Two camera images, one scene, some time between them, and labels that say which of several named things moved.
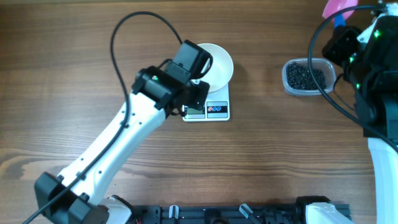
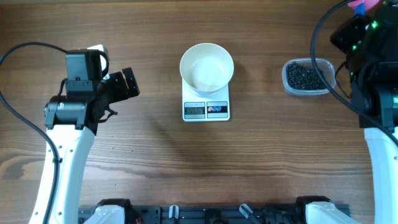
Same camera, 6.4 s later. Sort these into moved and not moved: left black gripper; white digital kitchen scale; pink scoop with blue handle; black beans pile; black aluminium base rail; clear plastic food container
Moved: left black gripper; pink scoop with blue handle
Not moved: white digital kitchen scale; black aluminium base rail; clear plastic food container; black beans pile
